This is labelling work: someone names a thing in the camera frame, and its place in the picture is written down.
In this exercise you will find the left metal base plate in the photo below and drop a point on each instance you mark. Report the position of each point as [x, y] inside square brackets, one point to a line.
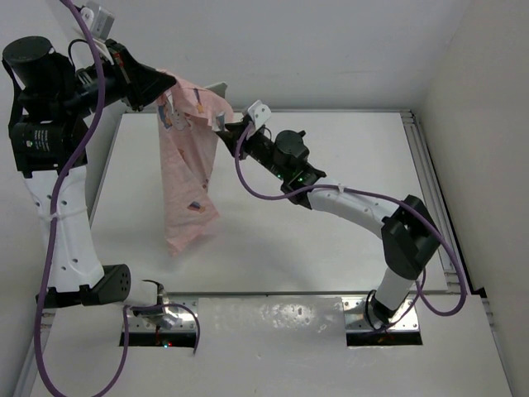
[177, 318]

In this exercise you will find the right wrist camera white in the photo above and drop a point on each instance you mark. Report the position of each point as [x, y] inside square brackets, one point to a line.
[259, 114]

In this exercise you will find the left aluminium frame rail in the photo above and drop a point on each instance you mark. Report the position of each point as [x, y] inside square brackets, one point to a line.
[29, 372]

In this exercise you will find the grey orange patterned pillow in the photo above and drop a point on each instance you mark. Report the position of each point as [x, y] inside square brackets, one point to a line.
[218, 89]

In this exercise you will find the white front cover panel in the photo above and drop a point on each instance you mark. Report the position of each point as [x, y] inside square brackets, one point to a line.
[275, 347]

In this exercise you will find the pink cartoon print pillowcase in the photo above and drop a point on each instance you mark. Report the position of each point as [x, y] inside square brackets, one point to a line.
[186, 116]

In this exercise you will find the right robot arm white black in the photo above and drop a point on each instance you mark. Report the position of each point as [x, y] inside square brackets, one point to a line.
[407, 234]

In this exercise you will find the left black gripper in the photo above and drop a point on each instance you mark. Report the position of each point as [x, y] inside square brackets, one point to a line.
[139, 83]

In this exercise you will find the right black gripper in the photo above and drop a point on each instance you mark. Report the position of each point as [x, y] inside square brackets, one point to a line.
[240, 135]

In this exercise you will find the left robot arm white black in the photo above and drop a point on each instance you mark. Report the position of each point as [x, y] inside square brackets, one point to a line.
[47, 128]

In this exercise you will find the metal base plate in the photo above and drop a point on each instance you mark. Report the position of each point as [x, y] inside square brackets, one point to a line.
[177, 318]
[360, 318]

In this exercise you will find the right aluminium frame rail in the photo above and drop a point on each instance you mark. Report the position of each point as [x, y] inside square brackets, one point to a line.
[433, 198]

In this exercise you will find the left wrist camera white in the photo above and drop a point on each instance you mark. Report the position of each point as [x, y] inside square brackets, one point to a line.
[98, 20]

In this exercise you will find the aluminium frame rail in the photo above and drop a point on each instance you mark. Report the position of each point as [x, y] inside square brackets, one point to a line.
[433, 198]
[29, 372]

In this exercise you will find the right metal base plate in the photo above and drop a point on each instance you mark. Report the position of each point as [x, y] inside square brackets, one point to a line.
[360, 318]

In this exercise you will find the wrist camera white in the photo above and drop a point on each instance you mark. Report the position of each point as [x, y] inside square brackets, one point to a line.
[98, 20]
[259, 114]

